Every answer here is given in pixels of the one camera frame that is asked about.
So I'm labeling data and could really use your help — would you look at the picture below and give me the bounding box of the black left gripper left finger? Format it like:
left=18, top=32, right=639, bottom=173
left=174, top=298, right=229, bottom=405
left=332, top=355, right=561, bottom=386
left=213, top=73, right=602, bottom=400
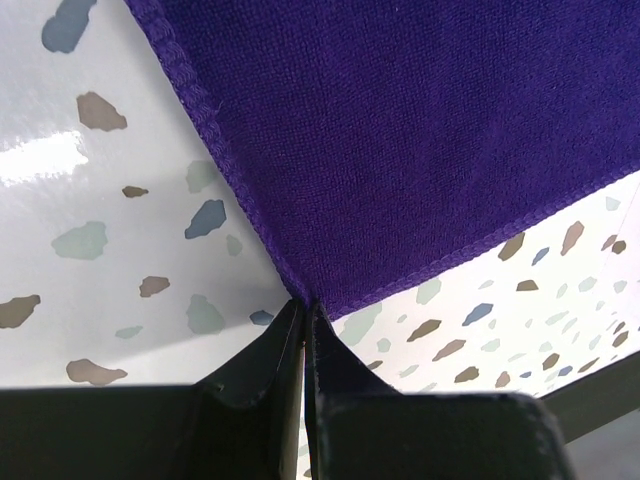
left=1, top=300, right=304, bottom=479

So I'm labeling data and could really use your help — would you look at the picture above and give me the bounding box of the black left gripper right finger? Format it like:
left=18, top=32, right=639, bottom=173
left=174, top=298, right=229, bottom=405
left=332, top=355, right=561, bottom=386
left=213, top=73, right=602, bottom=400
left=305, top=303, right=576, bottom=479

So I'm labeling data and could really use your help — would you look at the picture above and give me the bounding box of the purple towel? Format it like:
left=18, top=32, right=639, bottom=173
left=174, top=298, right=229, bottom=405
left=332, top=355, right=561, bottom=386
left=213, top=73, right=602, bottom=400
left=129, top=1, right=639, bottom=317

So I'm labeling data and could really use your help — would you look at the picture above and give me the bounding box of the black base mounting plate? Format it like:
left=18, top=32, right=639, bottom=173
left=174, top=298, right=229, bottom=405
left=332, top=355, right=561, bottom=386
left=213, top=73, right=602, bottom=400
left=542, top=352, right=639, bottom=443

